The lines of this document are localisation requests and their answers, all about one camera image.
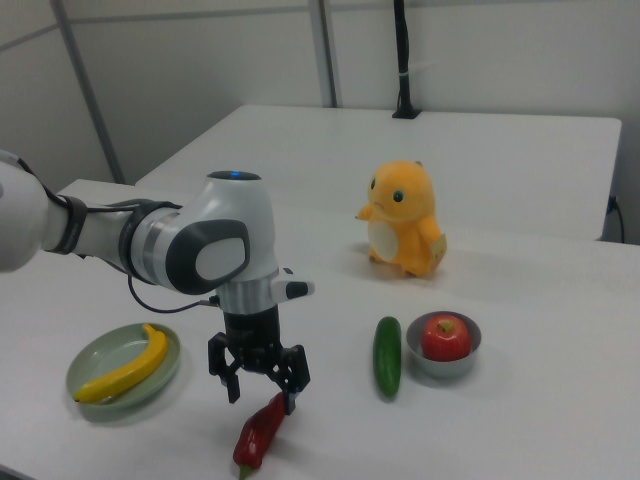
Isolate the green cucumber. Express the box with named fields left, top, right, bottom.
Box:
left=372, top=316, right=403, bottom=400

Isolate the black power cable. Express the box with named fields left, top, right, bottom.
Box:
left=606, top=194, right=627, bottom=244

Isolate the orange plush toy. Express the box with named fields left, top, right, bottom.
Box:
left=354, top=159, right=448, bottom=278

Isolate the red apple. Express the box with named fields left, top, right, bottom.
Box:
left=420, top=313, right=473, bottom=363

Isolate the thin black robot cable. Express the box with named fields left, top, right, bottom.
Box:
left=126, top=273, right=222, bottom=315

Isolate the red chili pepper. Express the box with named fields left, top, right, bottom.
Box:
left=232, top=391, right=287, bottom=480

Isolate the yellow banana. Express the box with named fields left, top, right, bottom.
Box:
left=73, top=323, right=169, bottom=405

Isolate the grey bowl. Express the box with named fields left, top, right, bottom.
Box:
left=405, top=311, right=483, bottom=379

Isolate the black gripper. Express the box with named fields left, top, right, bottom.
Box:
left=207, top=303, right=312, bottom=417

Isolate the black camera pole with clamp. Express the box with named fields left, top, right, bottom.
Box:
left=391, top=0, right=421, bottom=121

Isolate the light green plastic plate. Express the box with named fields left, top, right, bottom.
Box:
left=66, top=322, right=183, bottom=413

